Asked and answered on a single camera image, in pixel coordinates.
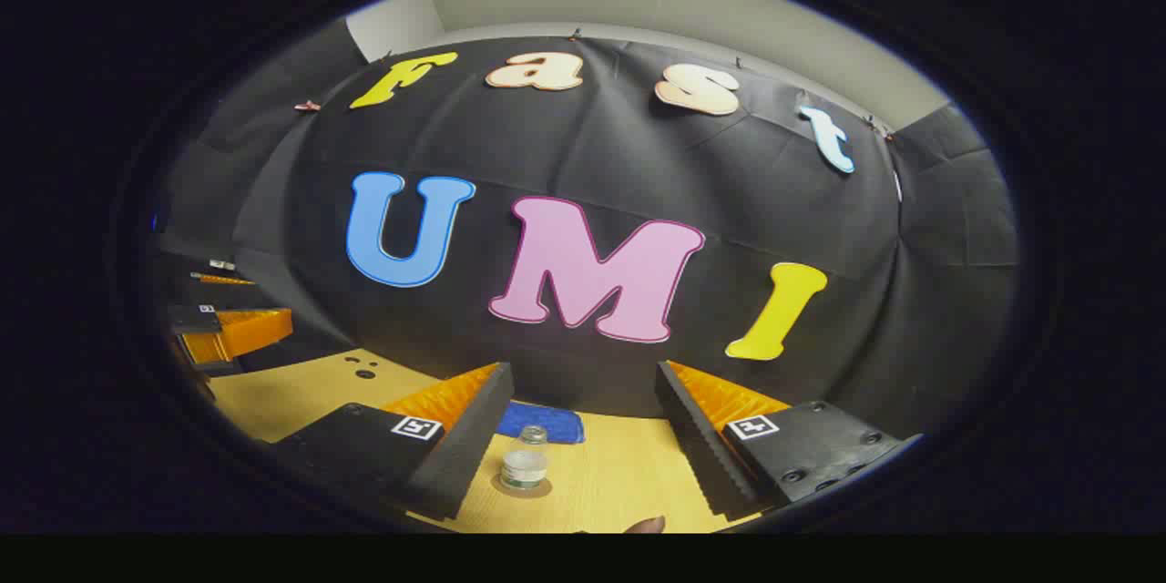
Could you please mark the blue towel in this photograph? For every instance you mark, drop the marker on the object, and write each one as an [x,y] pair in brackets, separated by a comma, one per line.
[551,424]

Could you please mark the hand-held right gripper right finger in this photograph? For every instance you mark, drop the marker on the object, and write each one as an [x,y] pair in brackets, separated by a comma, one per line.
[701,446]

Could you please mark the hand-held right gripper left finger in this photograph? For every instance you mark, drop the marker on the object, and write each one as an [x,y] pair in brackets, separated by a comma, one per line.
[474,446]

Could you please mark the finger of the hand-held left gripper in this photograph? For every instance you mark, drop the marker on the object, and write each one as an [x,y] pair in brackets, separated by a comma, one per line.
[250,330]
[223,278]

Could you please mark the small red clip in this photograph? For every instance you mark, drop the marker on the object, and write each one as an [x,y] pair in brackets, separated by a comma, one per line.
[307,106]

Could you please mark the black backdrop cloth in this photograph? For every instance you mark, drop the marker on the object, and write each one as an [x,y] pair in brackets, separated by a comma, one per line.
[592,164]

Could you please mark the clear plastic water bottle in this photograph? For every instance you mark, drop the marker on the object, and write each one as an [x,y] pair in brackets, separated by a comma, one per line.
[526,465]

